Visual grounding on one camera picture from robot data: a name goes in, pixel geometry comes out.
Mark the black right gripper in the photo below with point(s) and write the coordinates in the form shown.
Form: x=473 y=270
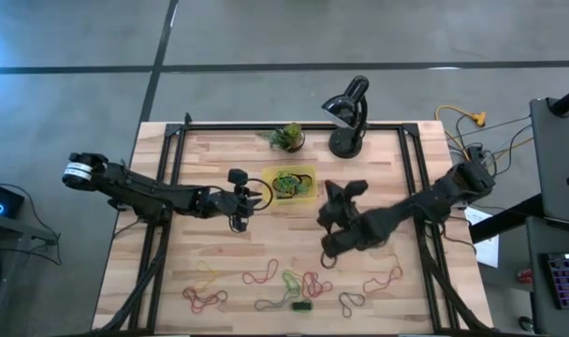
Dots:
x=345 y=220

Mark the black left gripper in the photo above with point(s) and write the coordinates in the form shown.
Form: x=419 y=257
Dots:
x=219 y=201

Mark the wide black rubber band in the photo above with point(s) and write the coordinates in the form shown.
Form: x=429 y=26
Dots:
x=311 y=185
x=303 y=306

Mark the orange red rubber band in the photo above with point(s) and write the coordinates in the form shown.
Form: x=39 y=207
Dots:
x=383 y=281

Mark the long red rubber band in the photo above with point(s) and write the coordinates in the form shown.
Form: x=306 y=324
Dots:
x=261 y=282

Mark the dark brown rubber band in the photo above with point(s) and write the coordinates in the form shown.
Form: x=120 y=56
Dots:
x=345 y=304

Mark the wide green rubber band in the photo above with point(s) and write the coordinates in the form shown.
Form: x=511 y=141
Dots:
x=293 y=307

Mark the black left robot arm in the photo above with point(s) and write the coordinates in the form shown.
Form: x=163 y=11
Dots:
x=139 y=192

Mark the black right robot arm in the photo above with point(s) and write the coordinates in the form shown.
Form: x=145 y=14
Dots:
x=429 y=196

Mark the yellow translucent plastic bin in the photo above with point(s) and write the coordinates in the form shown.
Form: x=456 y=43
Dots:
x=289 y=201

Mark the small potted succulent plant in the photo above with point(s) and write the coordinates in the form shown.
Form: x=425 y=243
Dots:
x=289 y=138

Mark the black desk lamp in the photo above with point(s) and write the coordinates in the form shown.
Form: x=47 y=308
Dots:
x=345 y=142

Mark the black diagonal rig strut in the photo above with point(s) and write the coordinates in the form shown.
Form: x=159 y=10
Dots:
x=453 y=295
x=130 y=297

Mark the white paper sheet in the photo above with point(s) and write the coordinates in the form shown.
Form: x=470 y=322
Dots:
x=485 y=243

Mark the black power adapter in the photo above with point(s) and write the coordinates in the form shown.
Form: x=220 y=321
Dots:
x=475 y=153

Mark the black beam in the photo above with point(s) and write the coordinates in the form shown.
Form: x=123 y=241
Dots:
x=504 y=220

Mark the red can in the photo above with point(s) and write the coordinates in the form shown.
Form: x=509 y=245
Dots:
x=525 y=276

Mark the black computer mouse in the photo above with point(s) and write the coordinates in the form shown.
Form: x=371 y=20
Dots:
x=527 y=324

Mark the grey cabinet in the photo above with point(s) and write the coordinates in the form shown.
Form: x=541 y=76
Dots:
x=556 y=159

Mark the backlit keyboard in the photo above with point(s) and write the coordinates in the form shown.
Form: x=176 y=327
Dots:
x=567 y=281

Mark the grey side table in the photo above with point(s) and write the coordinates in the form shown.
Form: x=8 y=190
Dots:
x=22 y=231

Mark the black device with blue light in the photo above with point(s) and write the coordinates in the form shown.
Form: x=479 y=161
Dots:
x=1 y=199

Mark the black pole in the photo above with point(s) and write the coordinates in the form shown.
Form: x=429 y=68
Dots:
x=567 y=100

